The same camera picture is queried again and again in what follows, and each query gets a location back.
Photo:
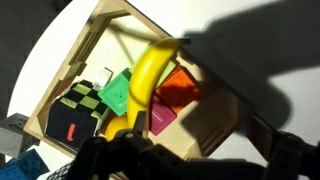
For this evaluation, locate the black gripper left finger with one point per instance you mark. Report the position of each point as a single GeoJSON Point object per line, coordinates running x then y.
{"type": "Point", "coordinates": [139, 125]}

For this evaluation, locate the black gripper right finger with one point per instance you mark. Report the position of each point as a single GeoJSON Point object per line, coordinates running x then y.
{"type": "Point", "coordinates": [261, 134]}

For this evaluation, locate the yellow banana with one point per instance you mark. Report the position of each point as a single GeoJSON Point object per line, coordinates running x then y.
{"type": "Point", "coordinates": [139, 96]}

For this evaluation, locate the wooden slatted crate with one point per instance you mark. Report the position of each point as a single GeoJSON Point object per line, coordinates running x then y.
{"type": "Point", "coordinates": [199, 128]}

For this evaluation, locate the yellow round fruit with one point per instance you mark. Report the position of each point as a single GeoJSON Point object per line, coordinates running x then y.
{"type": "Point", "coordinates": [116, 124]}

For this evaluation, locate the magenta pink cube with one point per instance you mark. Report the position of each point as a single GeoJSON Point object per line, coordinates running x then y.
{"type": "Point", "coordinates": [161, 116]}

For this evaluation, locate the orange cube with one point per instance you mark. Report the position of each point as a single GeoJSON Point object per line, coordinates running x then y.
{"type": "Point", "coordinates": [178, 89]}

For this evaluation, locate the small clear block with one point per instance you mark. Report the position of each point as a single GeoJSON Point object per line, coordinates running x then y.
{"type": "Point", "coordinates": [102, 78]}

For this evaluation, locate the black cube with red mark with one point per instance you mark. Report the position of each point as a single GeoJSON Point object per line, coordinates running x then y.
{"type": "Point", "coordinates": [76, 114]}

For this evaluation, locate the black white patterned cube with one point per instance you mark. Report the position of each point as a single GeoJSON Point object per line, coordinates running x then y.
{"type": "Point", "coordinates": [61, 173]}

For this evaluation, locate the blue cube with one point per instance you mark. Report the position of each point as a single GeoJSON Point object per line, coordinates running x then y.
{"type": "Point", "coordinates": [27, 167]}

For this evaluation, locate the grey cube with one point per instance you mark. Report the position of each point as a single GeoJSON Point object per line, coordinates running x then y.
{"type": "Point", "coordinates": [14, 141]}

